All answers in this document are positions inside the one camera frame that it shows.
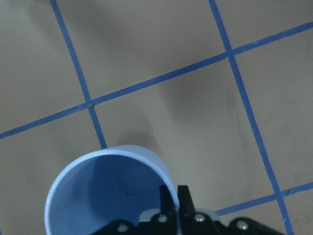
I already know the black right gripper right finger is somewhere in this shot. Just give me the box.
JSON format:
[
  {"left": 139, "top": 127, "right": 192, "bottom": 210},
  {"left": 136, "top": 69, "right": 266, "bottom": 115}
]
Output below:
[{"left": 178, "top": 185, "right": 196, "bottom": 217}]

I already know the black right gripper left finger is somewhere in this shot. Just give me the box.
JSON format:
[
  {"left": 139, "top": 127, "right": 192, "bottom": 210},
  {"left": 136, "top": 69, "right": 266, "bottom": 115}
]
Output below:
[{"left": 159, "top": 185, "right": 177, "bottom": 217}]

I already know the light blue cup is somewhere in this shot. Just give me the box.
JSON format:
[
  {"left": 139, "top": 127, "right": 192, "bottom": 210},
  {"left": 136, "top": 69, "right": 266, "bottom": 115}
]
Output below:
[{"left": 44, "top": 145, "right": 179, "bottom": 235}]

